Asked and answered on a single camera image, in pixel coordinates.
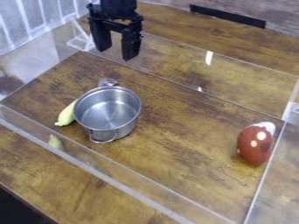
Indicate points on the red spotted mushroom toy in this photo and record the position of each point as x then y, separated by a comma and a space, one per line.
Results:
255, 142

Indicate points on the clear acrylic front barrier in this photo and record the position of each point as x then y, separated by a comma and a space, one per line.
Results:
159, 197

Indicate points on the black bar on table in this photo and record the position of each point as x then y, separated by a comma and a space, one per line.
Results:
229, 16

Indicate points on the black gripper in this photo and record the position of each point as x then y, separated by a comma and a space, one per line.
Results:
117, 17

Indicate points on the stainless steel pot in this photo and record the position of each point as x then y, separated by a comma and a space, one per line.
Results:
107, 111

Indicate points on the clear acrylic barrier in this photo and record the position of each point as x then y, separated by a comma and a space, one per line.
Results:
159, 197
275, 204

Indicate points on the green handled metal spoon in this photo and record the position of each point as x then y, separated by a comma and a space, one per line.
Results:
66, 116

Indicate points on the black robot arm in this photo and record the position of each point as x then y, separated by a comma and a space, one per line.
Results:
117, 16

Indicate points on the clear acrylic right barrier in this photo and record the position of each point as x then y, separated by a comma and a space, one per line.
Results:
275, 204

